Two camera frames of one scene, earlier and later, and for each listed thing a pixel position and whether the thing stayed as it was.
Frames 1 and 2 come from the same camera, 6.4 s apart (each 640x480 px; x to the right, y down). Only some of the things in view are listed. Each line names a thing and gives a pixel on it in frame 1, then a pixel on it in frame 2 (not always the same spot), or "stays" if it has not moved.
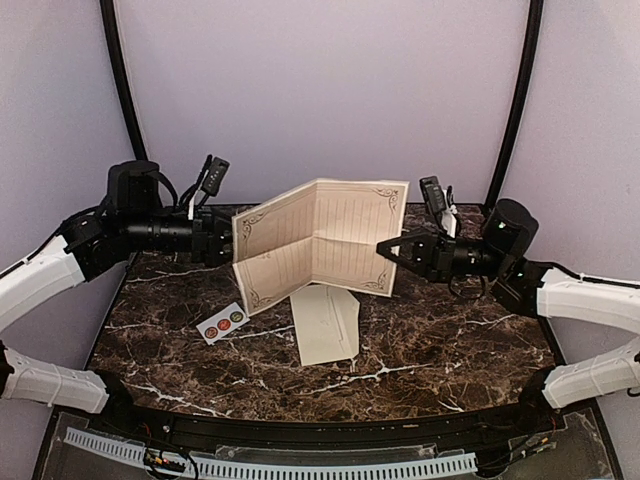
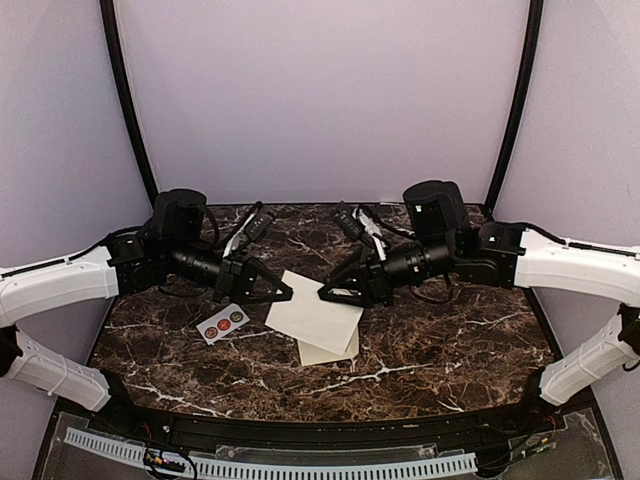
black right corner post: x=510 y=137 stays
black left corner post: x=122 y=75 stays
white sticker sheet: x=223 y=323 stays
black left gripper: x=209 y=250 to x=237 y=278
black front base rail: x=379 y=433 stays
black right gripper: x=433 y=255 to x=365 y=267
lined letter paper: x=325 y=232 to x=318 y=320
